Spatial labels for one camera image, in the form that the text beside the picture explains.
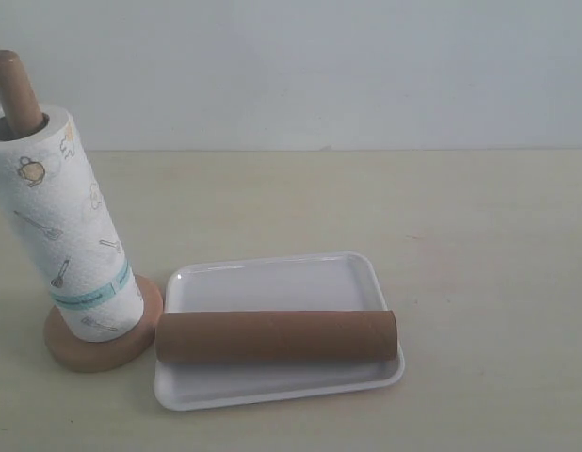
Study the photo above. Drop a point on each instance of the brown cardboard tube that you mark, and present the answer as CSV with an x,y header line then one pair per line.
x,y
276,337

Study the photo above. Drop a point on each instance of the printed white paper towel roll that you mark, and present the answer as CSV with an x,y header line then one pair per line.
x,y
53,202

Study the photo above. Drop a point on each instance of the wooden paper towel holder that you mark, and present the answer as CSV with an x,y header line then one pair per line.
x,y
21,116

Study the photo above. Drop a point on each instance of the white rectangular plastic tray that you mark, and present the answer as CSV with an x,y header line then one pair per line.
x,y
338,281

